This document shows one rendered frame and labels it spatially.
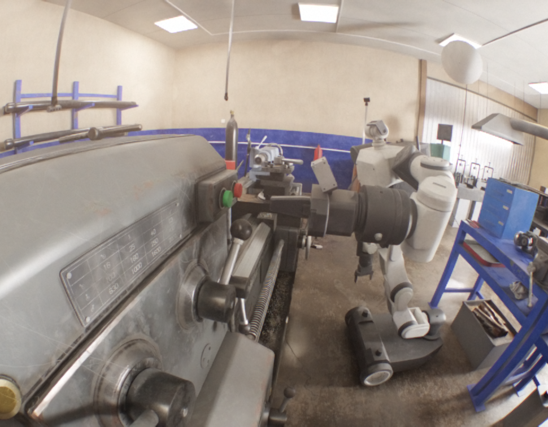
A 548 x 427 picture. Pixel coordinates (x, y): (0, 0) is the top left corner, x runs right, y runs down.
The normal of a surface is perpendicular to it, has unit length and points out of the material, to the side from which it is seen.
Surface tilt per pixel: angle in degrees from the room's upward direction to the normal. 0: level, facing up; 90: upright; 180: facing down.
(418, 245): 99
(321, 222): 90
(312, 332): 0
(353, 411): 0
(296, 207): 90
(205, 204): 90
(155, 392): 7
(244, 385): 32
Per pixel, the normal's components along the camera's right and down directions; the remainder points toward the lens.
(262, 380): 0.57, -0.74
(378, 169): -0.63, 0.33
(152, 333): 0.98, 0.11
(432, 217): -0.17, 0.47
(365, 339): 0.06, -0.94
